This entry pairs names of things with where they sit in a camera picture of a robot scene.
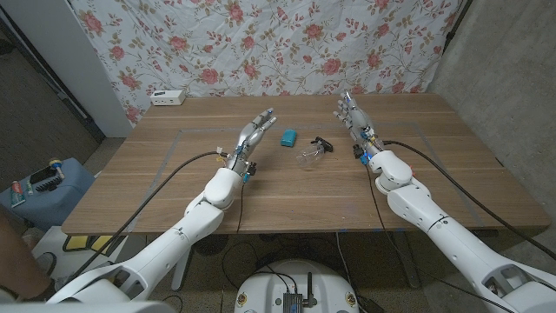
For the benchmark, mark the grey table leg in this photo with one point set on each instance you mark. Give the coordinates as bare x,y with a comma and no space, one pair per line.
406,261

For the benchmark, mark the floral backdrop cloth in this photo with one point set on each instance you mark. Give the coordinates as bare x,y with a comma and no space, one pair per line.
260,43

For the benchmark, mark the black hair brush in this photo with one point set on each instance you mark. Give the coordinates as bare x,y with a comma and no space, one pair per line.
43,176

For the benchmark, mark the clear plastic dispenser bottle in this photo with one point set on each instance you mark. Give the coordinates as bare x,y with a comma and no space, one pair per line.
309,154

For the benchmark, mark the black power adapter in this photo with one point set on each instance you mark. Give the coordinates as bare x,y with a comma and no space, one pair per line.
371,306

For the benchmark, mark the white table leg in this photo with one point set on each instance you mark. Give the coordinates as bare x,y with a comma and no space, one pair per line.
182,269

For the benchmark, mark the grey electronics box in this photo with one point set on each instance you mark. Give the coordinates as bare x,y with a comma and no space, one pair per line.
292,302

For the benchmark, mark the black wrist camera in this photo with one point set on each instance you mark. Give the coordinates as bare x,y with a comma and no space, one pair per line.
358,151
250,167

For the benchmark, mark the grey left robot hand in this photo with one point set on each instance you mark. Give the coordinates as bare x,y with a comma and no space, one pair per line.
249,137

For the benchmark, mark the yellow black floor item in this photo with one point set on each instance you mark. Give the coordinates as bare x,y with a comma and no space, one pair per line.
87,242

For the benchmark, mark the small teal blue object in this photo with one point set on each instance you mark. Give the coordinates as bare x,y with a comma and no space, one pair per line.
288,138

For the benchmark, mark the white robot torso edge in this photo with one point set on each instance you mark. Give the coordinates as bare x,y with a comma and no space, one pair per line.
87,308

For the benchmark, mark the black round floor object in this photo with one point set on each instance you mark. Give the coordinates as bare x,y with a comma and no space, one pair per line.
210,245

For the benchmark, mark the white floor board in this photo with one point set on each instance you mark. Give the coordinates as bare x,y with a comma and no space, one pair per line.
48,243

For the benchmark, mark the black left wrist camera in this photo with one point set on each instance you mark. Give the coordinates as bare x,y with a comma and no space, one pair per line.
250,167

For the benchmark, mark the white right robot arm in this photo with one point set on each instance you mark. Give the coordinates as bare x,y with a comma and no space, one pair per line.
417,204

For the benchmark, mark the black backdrop stand pole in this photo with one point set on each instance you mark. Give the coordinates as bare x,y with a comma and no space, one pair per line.
454,26

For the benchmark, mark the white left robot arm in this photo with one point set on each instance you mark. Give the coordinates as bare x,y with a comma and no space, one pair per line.
191,226

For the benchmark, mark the small green tube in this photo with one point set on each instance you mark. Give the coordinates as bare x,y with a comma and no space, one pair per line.
29,188

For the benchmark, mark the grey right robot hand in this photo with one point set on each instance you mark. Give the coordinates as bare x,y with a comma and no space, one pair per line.
360,121

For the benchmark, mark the brown rounded object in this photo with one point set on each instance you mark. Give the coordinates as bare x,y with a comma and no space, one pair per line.
17,261

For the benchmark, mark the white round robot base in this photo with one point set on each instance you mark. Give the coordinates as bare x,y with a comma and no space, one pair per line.
269,287

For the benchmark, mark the black antenna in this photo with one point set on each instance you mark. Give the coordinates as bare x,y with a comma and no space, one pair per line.
310,291

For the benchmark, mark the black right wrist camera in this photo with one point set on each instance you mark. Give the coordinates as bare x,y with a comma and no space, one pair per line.
358,151

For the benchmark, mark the red green toothpaste tube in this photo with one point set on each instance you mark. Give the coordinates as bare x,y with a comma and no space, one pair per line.
17,195

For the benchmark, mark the grey patterned slipper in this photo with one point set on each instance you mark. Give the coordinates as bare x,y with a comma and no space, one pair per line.
45,263

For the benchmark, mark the white power strip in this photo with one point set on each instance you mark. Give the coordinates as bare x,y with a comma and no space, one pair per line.
167,98

